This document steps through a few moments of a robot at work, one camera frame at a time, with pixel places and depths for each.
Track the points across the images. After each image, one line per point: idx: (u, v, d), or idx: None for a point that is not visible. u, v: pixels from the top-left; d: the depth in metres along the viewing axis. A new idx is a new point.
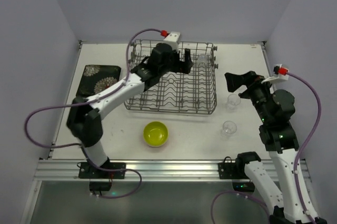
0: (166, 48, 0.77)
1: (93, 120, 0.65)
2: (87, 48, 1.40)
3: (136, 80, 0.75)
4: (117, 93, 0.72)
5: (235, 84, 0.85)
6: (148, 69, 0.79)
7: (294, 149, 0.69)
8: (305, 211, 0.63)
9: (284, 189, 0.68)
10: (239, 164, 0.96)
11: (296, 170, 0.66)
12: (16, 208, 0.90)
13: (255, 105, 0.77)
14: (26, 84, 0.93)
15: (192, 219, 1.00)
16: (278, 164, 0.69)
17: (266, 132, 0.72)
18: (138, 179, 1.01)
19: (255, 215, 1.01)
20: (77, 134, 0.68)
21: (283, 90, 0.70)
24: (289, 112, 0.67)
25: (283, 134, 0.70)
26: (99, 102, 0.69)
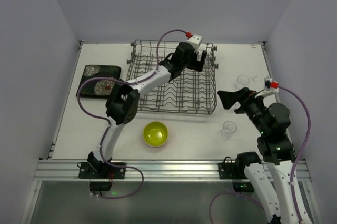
0: (189, 45, 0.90)
1: (135, 98, 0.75)
2: (87, 48, 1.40)
3: (165, 71, 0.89)
4: (150, 79, 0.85)
5: (229, 99, 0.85)
6: (172, 63, 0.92)
7: (290, 161, 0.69)
8: (300, 221, 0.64)
9: (280, 200, 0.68)
10: (239, 164, 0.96)
11: (293, 181, 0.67)
12: (16, 208, 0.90)
13: (251, 119, 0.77)
14: (26, 84, 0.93)
15: (192, 219, 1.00)
16: (275, 175, 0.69)
17: (263, 144, 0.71)
18: (140, 179, 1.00)
19: (255, 215, 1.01)
20: (118, 112, 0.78)
21: (278, 103, 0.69)
24: (285, 124, 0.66)
25: (280, 146, 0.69)
26: (137, 85, 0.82)
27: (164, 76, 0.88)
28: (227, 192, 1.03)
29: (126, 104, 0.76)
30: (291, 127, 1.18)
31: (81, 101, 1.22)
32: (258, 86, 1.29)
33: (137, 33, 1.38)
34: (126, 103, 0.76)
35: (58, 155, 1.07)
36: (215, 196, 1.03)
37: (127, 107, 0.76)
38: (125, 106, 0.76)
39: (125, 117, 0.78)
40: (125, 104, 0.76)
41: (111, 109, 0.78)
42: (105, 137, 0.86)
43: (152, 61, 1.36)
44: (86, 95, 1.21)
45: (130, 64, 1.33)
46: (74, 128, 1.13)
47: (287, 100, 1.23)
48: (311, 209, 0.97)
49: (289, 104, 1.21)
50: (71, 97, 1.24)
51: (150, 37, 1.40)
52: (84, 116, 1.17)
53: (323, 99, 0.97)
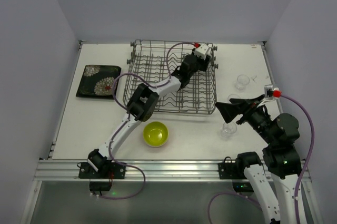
0: (194, 58, 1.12)
1: (155, 99, 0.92)
2: (87, 48, 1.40)
3: (176, 80, 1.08)
4: (167, 85, 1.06)
5: (230, 112, 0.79)
6: (181, 74, 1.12)
7: (296, 174, 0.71)
8: None
9: (283, 212, 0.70)
10: (239, 164, 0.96)
11: (297, 195, 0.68)
12: (17, 209, 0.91)
13: (256, 129, 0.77)
14: (25, 83, 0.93)
15: (192, 218, 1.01)
16: (280, 188, 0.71)
17: (269, 156, 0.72)
18: (142, 179, 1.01)
19: (255, 215, 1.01)
20: (139, 110, 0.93)
21: (285, 114, 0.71)
24: (294, 136, 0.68)
25: (287, 159, 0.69)
26: (156, 89, 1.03)
27: (176, 84, 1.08)
28: (227, 191, 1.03)
29: (147, 104, 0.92)
30: None
31: (81, 101, 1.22)
32: (258, 86, 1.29)
33: (137, 33, 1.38)
34: (147, 103, 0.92)
35: (58, 155, 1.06)
36: (214, 196, 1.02)
37: (148, 106, 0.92)
38: (146, 105, 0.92)
39: (144, 115, 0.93)
40: (147, 104, 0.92)
41: (132, 107, 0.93)
42: (119, 130, 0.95)
43: (152, 61, 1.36)
44: (86, 95, 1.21)
45: (130, 64, 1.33)
46: (74, 128, 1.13)
47: (287, 100, 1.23)
48: (311, 210, 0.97)
49: (289, 104, 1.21)
50: (71, 97, 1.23)
51: (150, 37, 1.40)
52: (83, 116, 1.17)
53: (323, 99, 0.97)
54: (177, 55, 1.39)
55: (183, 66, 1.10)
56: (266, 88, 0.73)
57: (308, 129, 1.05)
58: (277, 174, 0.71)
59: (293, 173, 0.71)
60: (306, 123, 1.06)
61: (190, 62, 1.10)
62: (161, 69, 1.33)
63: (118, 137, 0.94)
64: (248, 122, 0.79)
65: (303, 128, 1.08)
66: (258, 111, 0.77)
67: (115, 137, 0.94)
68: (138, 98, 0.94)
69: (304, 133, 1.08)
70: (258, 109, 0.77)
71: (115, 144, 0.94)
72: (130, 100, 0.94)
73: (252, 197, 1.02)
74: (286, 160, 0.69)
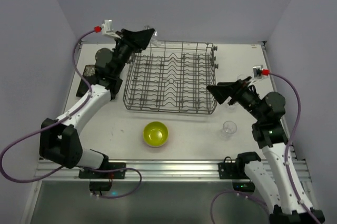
0: (107, 56, 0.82)
1: (72, 136, 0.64)
2: (87, 48, 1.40)
3: (101, 91, 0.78)
4: (86, 106, 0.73)
5: (222, 94, 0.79)
6: (108, 79, 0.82)
7: (283, 142, 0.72)
8: (299, 201, 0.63)
9: (278, 182, 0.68)
10: (239, 164, 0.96)
11: (287, 161, 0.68)
12: (17, 208, 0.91)
13: (246, 108, 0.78)
14: (26, 83, 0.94)
15: (192, 219, 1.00)
16: (270, 157, 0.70)
17: (257, 130, 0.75)
18: (138, 178, 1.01)
19: (256, 214, 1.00)
20: (56, 155, 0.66)
21: (274, 93, 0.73)
24: (280, 114, 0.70)
25: (273, 130, 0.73)
26: (71, 119, 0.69)
27: (101, 97, 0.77)
28: (226, 190, 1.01)
29: (62, 146, 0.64)
30: (291, 127, 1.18)
31: None
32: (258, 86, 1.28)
33: None
34: (62, 144, 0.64)
35: None
36: (216, 195, 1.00)
37: (66, 151, 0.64)
38: (62, 148, 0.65)
39: (68, 161, 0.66)
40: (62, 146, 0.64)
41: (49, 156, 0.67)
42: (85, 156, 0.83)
43: (152, 61, 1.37)
44: None
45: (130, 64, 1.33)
46: None
47: (287, 100, 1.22)
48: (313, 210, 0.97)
49: (289, 104, 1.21)
50: (71, 97, 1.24)
51: None
52: None
53: (323, 99, 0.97)
54: (177, 55, 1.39)
55: (101, 71, 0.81)
56: (255, 68, 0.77)
57: (308, 129, 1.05)
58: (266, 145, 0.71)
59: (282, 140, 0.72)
60: (306, 123, 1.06)
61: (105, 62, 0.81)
62: (161, 69, 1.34)
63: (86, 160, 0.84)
64: (239, 103, 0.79)
65: (304, 129, 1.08)
66: (248, 91, 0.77)
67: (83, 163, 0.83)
68: (50, 140, 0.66)
69: (304, 133, 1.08)
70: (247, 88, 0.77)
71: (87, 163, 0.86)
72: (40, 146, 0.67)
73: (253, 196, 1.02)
74: (271, 133, 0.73)
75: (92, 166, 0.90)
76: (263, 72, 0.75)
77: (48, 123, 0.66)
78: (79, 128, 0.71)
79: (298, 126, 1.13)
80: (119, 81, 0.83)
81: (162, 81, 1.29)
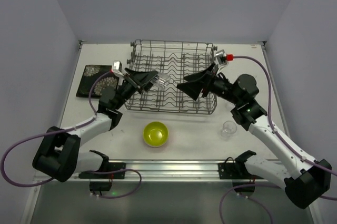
0: (113, 93, 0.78)
1: (75, 145, 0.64)
2: (87, 48, 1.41)
3: (105, 117, 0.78)
4: (90, 124, 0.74)
5: (196, 89, 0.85)
6: (108, 112, 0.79)
7: (264, 114, 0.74)
8: (301, 158, 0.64)
9: (277, 152, 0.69)
10: (240, 166, 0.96)
11: (274, 128, 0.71)
12: (17, 208, 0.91)
13: (220, 96, 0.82)
14: (26, 84, 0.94)
15: (192, 218, 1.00)
16: (259, 133, 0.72)
17: (238, 114, 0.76)
18: (138, 179, 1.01)
19: (255, 215, 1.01)
20: (51, 165, 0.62)
21: (243, 75, 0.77)
24: (255, 93, 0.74)
25: (250, 108, 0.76)
26: (76, 130, 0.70)
27: (105, 121, 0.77)
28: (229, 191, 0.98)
29: (62, 153, 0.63)
30: (291, 127, 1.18)
31: (81, 101, 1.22)
32: (259, 86, 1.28)
33: (137, 33, 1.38)
34: (62, 152, 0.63)
35: None
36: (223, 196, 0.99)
37: (63, 157, 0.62)
38: (60, 156, 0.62)
39: (60, 172, 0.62)
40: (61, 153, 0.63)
41: (42, 165, 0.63)
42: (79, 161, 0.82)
43: (152, 61, 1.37)
44: (86, 95, 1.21)
45: (130, 64, 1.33)
46: None
47: (288, 100, 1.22)
48: (311, 209, 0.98)
49: (289, 104, 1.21)
50: (71, 97, 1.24)
51: (150, 37, 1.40)
52: (83, 116, 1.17)
53: (323, 100, 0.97)
54: (177, 55, 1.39)
55: (103, 106, 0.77)
56: (218, 56, 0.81)
57: (309, 129, 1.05)
58: (250, 124, 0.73)
59: (262, 114, 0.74)
60: (307, 123, 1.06)
61: (109, 99, 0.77)
62: (161, 69, 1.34)
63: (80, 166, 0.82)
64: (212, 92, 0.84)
65: (304, 128, 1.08)
66: (218, 79, 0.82)
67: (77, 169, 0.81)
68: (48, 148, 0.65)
69: (304, 133, 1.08)
70: (217, 77, 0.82)
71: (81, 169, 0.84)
72: (36, 155, 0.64)
73: (253, 197, 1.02)
74: (250, 112, 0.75)
75: (92, 168, 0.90)
76: (227, 58, 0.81)
77: (53, 129, 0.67)
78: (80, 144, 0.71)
79: (298, 126, 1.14)
80: (119, 117, 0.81)
81: None
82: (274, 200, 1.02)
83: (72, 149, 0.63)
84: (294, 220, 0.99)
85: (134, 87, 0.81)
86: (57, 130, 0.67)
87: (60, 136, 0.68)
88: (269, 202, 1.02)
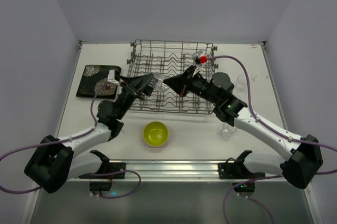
0: (110, 107, 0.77)
1: (67, 158, 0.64)
2: (87, 48, 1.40)
3: (103, 127, 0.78)
4: (87, 135, 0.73)
5: (178, 84, 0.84)
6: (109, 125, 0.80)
7: (244, 106, 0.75)
8: (289, 139, 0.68)
9: (265, 138, 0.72)
10: (240, 168, 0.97)
11: (257, 117, 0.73)
12: (17, 208, 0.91)
13: (199, 95, 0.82)
14: (25, 84, 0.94)
15: (191, 219, 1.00)
16: (244, 124, 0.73)
17: (221, 113, 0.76)
18: (138, 179, 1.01)
19: (255, 215, 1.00)
20: (42, 175, 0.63)
21: (216, 74, 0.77)
24: (231, 88, 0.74)
25: (231, 104, 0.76)
26: (71, 142, 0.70)
27: (103, 133, 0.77)
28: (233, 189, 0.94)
29: (53, 164, 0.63)
30: (291, 127, 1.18)
31: (81, 101, 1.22)
32: (259, 86, 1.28)
33: (137, 33, 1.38)
34: (54, 163, 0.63)
35: None
36: (225, 196, 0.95)
37: (55, 169, 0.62)
38: (52, 167, 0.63)
39: (51, 183, 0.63)
40: (52, 164, 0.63)
41: (34, 174, 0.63)
42: (77, 165, 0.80)
43: (152, 61, 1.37)
44: (86, 95, 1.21)
45: (130, 64, 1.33)
46: (73, 128, 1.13)
47: (287, 100, 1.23)
48: (311, 210, 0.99)
49: (289, 104, 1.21)
50: (71, 97, 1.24)
51: (150, 37, 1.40)
52: (83, 116, 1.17)
53: (323, 100, 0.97)
54: (177, 55, 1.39)
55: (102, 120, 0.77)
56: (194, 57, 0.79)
57: (309, 129, 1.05)
58: (234, 118, 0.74)
59: (243, 106, 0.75)
60: (307, 123, 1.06)
61: (107, 115, 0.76)
62: (160, 69, 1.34)
63: (79, 169, 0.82)
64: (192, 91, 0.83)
65: (304, 129, 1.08)
66: (197, 78, 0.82)
67: (75, 173, 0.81)
68: (41, 157, 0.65)
69: (304, 132, 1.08)
70: (195, 77, 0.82)
71: (80, 173, 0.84)
72: (28, 163, 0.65)
73: (253, 197, 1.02)
74: (231, 107, 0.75)
75: (90, 171, 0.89)
76: (200, 60, 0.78)
77: (48, 139, 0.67)
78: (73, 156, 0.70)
79: (297, 126, 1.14)
80: (120, 126, 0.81)
81: None
82: (274, 200, 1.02)
83: (63, 162, 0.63)
84: (294, 220, 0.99)
85: (131, 95, 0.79)
86: (52, 140, 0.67)
87: (55, 146, 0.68)
88: (269, 201, 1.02)
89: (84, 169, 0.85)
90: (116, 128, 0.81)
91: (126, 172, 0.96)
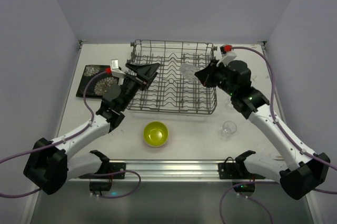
0: (117, 91, 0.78)
1: (60, 162, 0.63)
2: (87, 48, 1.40)
3: (102, 121, 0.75)
4: (83, 133, 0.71)
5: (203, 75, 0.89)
6: (111, 113, 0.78)
7: (266, 103, 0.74)
8: (301, 152, 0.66)
9: (277, 143, 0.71)
10: (240, 167, 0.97)
11: (276, 119, 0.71)
12: (17, 208, 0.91)
13: (220, 86, 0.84)
14: (25, 84, 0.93)
15: (191, 219, 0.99)
16: (260, 122, 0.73)
17: (238, 103, 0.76)
18: (138, 179, 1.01)
19: (255, 215, 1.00)
20: (40, 179, 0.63)
21: (235, 61, 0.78)
24: (247, 75, 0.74)
25: (252, 96, 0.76)
26: (65, 144, 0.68)
27: (101, 126, 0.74)
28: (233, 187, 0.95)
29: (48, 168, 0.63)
30: (291, 127, 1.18)
31: (81, 101, 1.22)
32: (259, 86, 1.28)
33: (137, 33, 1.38)
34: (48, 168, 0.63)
35: None
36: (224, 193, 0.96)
37: (49, 173, 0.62)
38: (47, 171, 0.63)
39: (49, 185, 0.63)
40: (48, 169, 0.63)
41: (32, 176, 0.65)
42: (76, 166, 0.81)
43: (152, 61, 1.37)
44: (86, 95, 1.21)
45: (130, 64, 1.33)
46: (74, 128, 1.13)
47: (287, 100, 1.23)
48: (311, 210, 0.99)
49: (289, 104, 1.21)
50: (71, 97, 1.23)
51: (150, 37, 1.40)
52: (83, 117, 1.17)
53: (323, 100, 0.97)
54: (177, 55, 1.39)
55: (107, 105, 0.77)
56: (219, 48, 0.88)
57: (309, 129, 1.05)
58: (251, 112, 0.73)
59: (264, 103, 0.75)
60: (307, 123, 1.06)
61: (114, 98, 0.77)
62: (160, 69, 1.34)
63: (79, 170, 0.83)
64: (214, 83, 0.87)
65: (304, 128, 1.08)
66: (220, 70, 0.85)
67: (75, 174, 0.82)
68: (37, 161, 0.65)
69: (304, 132, 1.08)
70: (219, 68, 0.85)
71: (80, 173, 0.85)
72: (26, 166, 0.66)
73: (253, 197, 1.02)
74: (251, 98, 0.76)
75: (90, 171, 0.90)
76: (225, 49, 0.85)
77: (42, 143, 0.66)
78: (71, 155, 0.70)
79: (297, 126, 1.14)
80: (121, 118, 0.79)
81: (162, 81, 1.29)
82: (274, 200, 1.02)
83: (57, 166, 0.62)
84: (294, 220, 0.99)
85: (138, 84, 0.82)
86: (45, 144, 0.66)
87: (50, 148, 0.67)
88: (269, 201, 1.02)
89: (84, 170, 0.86)
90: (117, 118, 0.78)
91: (126, 172, 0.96)
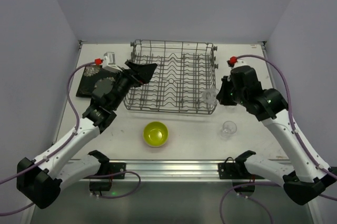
0: (108, 87, 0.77)
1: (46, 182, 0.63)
2: (87, 48, 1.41)
3: (88, 127, 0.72)
4: (68, 144, 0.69)
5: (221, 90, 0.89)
6: (101, 110, 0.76)
7: (285, 108, 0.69)
8: (317, 166, 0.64)
9: (291, 154, 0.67)
10: (240, 168, 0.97)
11: (295, 129, 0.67)
12: (17, 208, 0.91)
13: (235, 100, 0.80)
14: (25, 83, 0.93)
15: (191, 219, 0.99)
16: (277, 129, 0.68)
17: (254, 106, 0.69)
18: (137, 179, 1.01)
19: (255, 215, 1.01)
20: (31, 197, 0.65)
21: (237, 67, 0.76)
24: (251, 73, 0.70)
25: (269, 98, 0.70)
26: (48, 162, 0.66)
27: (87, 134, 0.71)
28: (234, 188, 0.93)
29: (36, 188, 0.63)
30: None
31: (81, 101, 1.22)
32: None
33: (137, 33, 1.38)
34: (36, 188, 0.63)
35: None
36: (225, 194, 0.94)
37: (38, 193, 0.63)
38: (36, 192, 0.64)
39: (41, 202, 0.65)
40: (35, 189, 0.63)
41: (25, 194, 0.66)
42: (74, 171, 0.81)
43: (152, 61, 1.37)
44: (86, 95, 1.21)
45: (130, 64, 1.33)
46: None
47: None
48: (311, 210, 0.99)
49: None
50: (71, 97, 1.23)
51: (150, 37, 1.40)
52: None
53: (324, 100, 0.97)
54: (177, 55, 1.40)
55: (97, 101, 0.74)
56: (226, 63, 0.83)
57: (309, 129, 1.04)
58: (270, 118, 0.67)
59: (283, 107, 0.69)
60: (307, 123, 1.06)
61: (103, 94, 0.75)
62: (160, 69, 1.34)
63: (78, 174, 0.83)
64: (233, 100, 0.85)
65: (304, 128, 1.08)
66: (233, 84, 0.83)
67: (73, 178, 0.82)
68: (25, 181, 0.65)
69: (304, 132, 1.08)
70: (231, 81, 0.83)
71: (79, 177, 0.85)
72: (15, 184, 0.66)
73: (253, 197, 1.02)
74: (269, 100, 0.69)
75: (90, 172, 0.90)
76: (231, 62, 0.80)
77: (26, 163, 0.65)
78: (59, 167, 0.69)
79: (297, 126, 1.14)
80: (112, 116, 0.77)
81: (162, 81, 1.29)
82: (274, 200, 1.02)
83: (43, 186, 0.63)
84: (294, 220, 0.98)
85: (130, 79, 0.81)
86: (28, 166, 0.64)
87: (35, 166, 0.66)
88: (268, 201, 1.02)
89: (82, 173, 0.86)
90: (108, 117, 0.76)
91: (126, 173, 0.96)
